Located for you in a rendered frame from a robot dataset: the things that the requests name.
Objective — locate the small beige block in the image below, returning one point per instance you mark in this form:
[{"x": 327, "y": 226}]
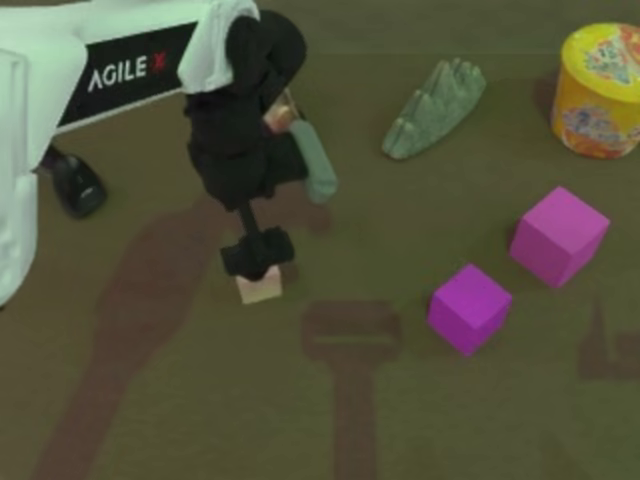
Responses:
[{"x": 260, "y": 289}]

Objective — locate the magenta cube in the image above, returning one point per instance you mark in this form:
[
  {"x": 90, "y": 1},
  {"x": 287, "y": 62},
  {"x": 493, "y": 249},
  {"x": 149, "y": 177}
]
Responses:
[
  {"x": 559, "y": 235},
  {"x": 469, "y": 309}
]

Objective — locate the black barcode scanner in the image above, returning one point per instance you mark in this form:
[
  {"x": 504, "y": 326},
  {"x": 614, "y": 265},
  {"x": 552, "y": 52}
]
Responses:
[{"x": 80, "y": 186}]

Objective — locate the green jagged stone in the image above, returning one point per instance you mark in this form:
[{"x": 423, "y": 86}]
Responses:
[{"x": 434, "y": 116}]

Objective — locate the olive mat with brown silhouettes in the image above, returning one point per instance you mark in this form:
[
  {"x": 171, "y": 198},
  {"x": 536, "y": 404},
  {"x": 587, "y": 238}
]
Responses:
[{"x": 410, "y": 410}]

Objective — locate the yellow printed round tub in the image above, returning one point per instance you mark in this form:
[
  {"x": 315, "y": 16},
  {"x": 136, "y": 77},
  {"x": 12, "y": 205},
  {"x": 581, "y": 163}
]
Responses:
[{"x": 598, "y": 95}]

